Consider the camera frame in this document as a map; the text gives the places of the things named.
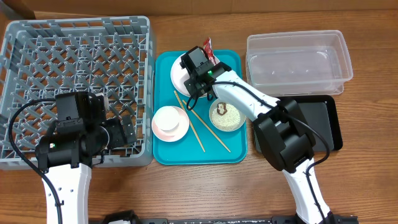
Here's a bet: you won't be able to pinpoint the red snack wrapper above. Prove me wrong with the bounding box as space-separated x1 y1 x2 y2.
203 37 217 65

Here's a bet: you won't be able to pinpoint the white cup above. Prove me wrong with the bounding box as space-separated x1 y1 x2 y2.
154 106 180 131

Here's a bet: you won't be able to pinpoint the grey bowl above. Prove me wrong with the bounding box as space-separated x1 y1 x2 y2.
209 99 246 132

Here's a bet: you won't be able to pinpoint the rice and food scraps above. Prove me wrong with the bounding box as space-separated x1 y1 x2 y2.
211 102 241 131

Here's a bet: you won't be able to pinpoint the small pink saucer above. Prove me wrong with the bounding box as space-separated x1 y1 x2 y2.
152 106 190 142

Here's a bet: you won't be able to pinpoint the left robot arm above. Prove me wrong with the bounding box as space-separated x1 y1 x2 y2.
35 91 137 223

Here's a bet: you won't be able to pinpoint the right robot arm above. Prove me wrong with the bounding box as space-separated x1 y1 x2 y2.
180 46 336 223

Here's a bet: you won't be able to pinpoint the grey dishwasher rack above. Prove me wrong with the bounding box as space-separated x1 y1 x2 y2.
1 16 155 170

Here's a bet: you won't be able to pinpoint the large white plate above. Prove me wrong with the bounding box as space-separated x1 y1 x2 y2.
170 52 218 98

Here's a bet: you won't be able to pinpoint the wooden chopstick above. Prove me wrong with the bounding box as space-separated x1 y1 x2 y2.
174 90 206 153
191 110 231 153

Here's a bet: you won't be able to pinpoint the teal plastic tray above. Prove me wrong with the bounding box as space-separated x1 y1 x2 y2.
152 51 248 166

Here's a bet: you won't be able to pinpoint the clear plastic storage box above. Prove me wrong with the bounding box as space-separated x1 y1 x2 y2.
246 30 353 96

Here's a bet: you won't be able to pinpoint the black tray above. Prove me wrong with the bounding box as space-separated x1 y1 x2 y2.
251 94 344 154

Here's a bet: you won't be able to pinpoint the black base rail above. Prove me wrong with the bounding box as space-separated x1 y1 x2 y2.
99 210 360 224

